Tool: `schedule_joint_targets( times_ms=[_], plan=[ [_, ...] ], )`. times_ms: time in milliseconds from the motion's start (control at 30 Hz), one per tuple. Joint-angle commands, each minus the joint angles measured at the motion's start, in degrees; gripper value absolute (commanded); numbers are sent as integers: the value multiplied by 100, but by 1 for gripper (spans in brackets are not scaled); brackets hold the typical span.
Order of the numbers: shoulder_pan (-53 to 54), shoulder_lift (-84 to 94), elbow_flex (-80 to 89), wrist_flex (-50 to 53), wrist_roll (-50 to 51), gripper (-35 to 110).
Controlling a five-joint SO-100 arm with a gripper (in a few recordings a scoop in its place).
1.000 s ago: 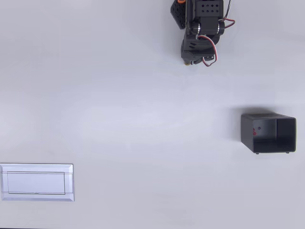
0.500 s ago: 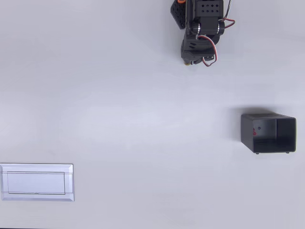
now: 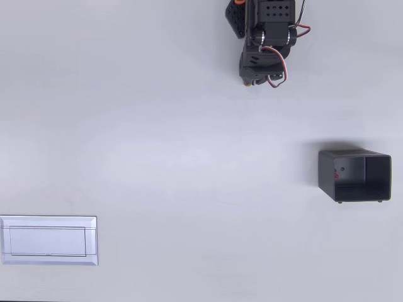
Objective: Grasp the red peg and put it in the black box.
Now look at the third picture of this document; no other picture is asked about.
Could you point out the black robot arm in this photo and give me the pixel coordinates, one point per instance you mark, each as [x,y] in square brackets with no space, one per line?
[277,19]

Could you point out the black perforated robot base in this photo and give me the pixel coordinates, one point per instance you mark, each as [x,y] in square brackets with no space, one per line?
[235,19]

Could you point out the black open plastic box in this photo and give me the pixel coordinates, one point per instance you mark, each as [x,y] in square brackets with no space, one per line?
[354,174]

